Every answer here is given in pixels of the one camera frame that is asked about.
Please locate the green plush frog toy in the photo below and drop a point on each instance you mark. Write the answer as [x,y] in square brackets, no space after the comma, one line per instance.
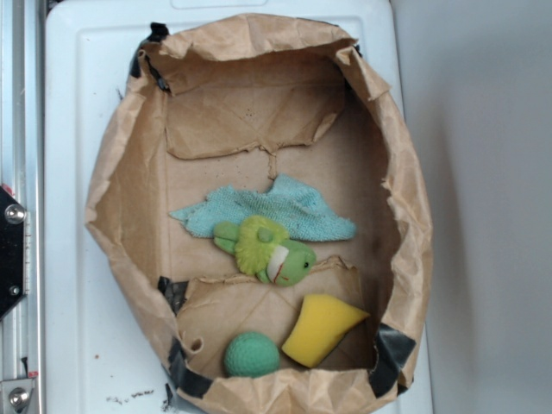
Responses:
[264,249]

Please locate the yellow sponge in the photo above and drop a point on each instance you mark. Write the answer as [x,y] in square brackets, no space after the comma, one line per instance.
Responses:
[322,323]

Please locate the light blue terry cloth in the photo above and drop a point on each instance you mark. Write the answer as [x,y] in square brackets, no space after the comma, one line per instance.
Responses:
[298,207]

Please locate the aluminium frame rail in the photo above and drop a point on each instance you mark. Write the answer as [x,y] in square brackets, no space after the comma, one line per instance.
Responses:
[22,133]

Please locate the green knitted ball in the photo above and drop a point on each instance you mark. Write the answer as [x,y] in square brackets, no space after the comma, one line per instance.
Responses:
[251,354]

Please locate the black mounting bracket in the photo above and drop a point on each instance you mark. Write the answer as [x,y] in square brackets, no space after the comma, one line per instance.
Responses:
[12,251]

